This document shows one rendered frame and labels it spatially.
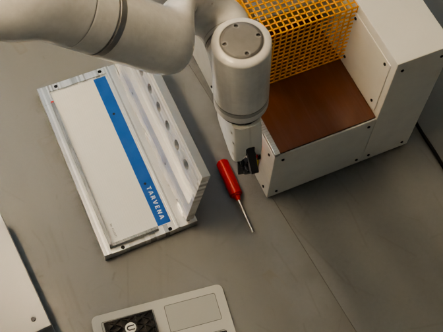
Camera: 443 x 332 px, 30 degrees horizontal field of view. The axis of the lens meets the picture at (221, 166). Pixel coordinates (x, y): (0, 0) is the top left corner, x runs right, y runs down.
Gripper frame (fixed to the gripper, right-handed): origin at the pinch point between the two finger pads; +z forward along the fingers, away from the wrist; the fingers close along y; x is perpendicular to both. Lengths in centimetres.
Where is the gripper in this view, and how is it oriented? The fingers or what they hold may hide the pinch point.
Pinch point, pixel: (240, 149)
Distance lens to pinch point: 139.9
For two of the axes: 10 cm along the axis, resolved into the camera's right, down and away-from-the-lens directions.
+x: 9.6, -2.6, 1.2
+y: 2.9, 8.5, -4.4
